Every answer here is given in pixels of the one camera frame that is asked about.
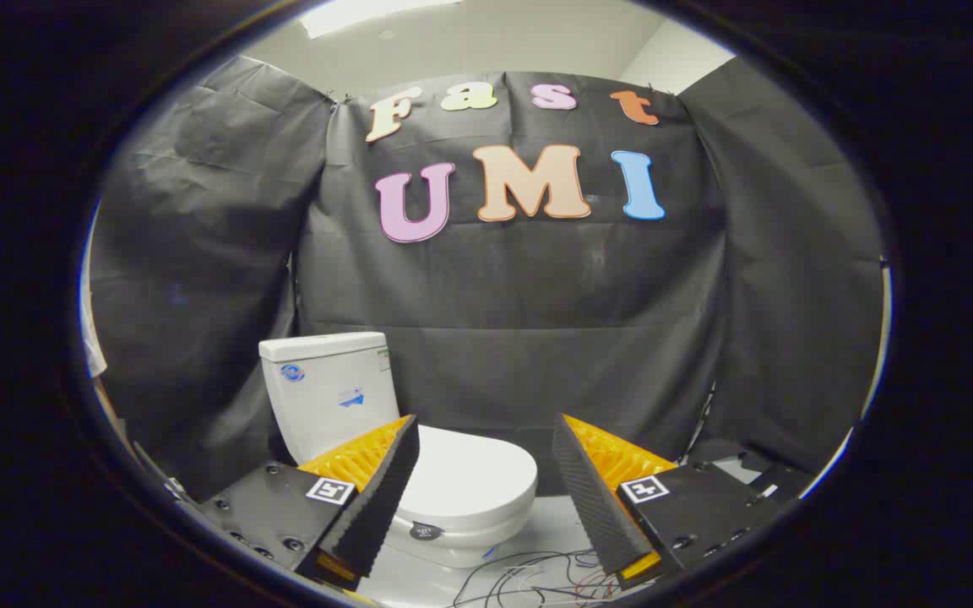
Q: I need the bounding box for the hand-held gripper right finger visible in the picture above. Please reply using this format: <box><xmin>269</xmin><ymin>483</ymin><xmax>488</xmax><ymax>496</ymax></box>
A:
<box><xmin>552</xmin><ymin>413</ymin><xmax>773</xmax><ymax>590</ymax></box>

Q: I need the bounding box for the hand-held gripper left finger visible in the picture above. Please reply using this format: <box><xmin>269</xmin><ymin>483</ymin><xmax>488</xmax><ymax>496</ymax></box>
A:
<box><xmin>199</xmin><ymin>414</ymin><xmax>421</xmax><ymax>592</ymax></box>

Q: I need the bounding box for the white toilet lid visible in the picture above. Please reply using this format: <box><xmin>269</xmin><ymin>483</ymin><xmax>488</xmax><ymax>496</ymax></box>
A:
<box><xmin>396</xmin><ymin>425</ymin><xmax>539</xmax><ymax>541</ymax></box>

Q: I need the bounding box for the white ceramic toilet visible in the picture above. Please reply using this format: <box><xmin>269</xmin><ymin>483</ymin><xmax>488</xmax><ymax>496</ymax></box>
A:
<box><xmin>258</xmin><ymin>332</ymin><xmax>539</xmax><ymax>569</ymax></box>

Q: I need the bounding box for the black device box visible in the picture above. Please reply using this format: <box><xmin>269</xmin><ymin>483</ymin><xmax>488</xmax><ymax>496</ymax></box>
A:
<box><xmin>740</xmin><ymin>460</ymin><xmax>814</xmax><ymax>504</ymax></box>

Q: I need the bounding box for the black backdrop cloth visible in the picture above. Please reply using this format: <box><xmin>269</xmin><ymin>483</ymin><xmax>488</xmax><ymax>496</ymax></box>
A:
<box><xmin>85</xmin><ymin>55</ymin><xmax>886</xmax><ymax>508</ymax></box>

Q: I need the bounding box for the tangle of thin cables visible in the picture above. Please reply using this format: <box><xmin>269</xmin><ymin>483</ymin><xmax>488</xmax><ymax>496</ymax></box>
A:
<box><xmin>451</xmin><ymin>549</ymin><xmax>622</xmax><ymax>608</ymax></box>

